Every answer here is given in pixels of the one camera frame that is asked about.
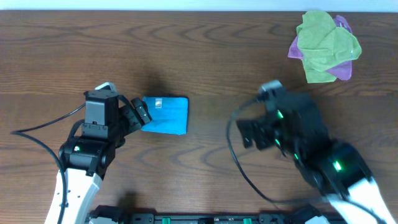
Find black mounting rail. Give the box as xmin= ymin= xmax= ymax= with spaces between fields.
xmin=85 ymin=205 xmax=345 ymax=224

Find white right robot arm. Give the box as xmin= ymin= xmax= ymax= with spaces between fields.
xmin=226 ymin=91 xmax=395 ymax=223

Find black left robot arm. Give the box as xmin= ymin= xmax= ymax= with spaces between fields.
xmin=45 ymin=95 xmax=152 ymax=223

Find purple microfiber cloth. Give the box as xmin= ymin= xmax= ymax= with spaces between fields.
xmin=288 ymin=15 xmax=353 ymax=83

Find blue microfiber cloth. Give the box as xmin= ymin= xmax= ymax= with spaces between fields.
xmin=141 ymin=96 xmax=189 ymax=135

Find green microfiber cloth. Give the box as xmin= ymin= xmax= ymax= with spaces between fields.
xmin=296 ymin=11 xmax=362 ymax=76

